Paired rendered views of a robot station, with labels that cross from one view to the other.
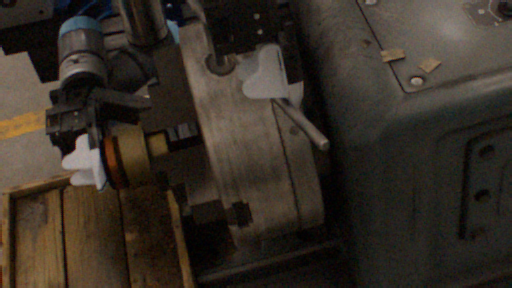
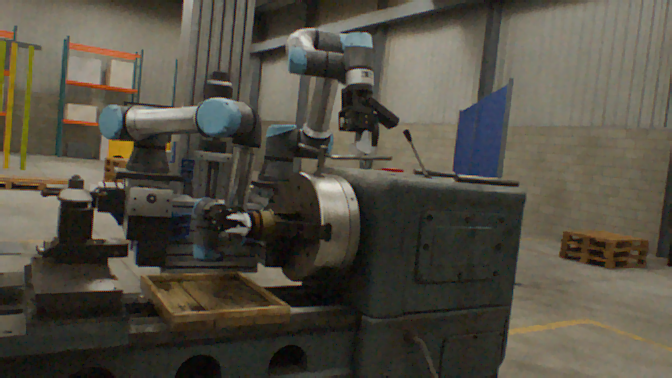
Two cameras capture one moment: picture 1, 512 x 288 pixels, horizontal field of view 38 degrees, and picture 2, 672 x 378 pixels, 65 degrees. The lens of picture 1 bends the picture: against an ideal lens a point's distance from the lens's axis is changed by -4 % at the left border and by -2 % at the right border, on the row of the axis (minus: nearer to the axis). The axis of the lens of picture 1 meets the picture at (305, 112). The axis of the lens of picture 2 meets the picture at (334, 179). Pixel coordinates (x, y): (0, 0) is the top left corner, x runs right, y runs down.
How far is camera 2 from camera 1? 1.10 m
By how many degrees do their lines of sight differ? 47
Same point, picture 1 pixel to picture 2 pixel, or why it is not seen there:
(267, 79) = (364, 143)
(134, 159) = (267, 217)
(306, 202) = (353, 235)
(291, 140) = (351, 202)
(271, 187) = (342, 220)
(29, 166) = not seen: outside the picture
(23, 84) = not seen: outside the picture
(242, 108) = (331, 187)
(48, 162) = not seen: outside the picture
